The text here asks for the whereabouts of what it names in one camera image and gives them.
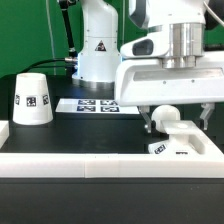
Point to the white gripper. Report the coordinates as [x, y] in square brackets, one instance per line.
[146, 83]

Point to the white lamp bulb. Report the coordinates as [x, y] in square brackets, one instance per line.
[164, 113]

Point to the white lamp base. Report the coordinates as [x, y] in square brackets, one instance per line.
[183, 138]

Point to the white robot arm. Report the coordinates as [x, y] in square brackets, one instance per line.
[167, 66]

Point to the white lamp shade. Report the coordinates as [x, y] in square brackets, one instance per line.
[32, 104]

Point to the white marker sheet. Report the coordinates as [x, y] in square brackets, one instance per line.
[93, 106]

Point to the white fence frame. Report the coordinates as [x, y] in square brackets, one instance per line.
[207, 163]

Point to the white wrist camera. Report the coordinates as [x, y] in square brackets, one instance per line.
[143, 48]

